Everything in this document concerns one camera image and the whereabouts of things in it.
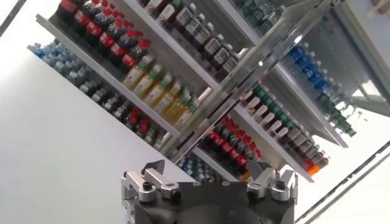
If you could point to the cola bottle red cap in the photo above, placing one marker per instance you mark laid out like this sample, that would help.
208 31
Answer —
117 50
94 29
68 4
106 39
129 60
80 18

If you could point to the orange-red tea bottle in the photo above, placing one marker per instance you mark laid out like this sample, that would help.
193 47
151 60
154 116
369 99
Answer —
314 170

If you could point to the yellow juice bottle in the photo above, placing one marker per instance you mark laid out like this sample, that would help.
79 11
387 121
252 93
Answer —
153 94
175 111
143 86
164 103
134 77
184 117

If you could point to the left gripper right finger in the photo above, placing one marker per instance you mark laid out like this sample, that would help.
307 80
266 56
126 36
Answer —
271 182

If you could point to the dark bottle blue-print label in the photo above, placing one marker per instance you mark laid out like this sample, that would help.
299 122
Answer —
193 26
184 16
230 64
202 36
212 45
221 55

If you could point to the grey metal shelf rack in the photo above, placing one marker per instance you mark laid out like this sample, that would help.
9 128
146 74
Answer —
298 103
179 67

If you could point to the grey metal frame cart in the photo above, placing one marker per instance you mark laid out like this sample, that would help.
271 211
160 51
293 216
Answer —
371 103

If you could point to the black diagonal frame pole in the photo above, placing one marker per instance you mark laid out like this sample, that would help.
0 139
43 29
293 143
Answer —
344 180
12 16

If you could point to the dark tea bottle green cap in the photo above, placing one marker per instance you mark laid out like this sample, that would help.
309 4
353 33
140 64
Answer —
254 104
282 133
275 126
261 112
248 97
268 119

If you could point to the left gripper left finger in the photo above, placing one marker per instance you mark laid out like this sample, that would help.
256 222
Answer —
146 185

